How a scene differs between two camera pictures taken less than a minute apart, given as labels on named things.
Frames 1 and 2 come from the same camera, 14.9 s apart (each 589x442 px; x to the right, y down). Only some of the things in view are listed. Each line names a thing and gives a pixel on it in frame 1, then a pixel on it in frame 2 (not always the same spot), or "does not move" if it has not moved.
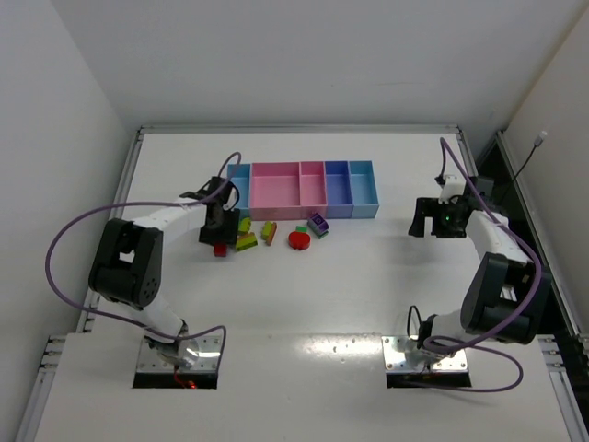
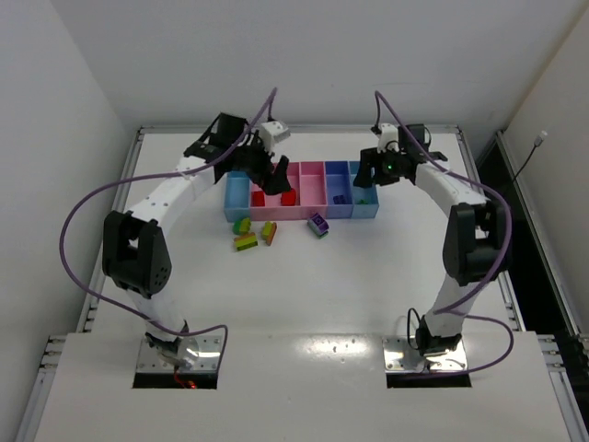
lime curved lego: x=266 y=229 does not move
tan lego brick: x=271 y=233 does not move
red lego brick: x=220 y=250 → x=258 y=199
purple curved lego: x=317 y=225 does not move
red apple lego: x=299 y=240 → x=288 y=198
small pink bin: x=313 y=189 does not move
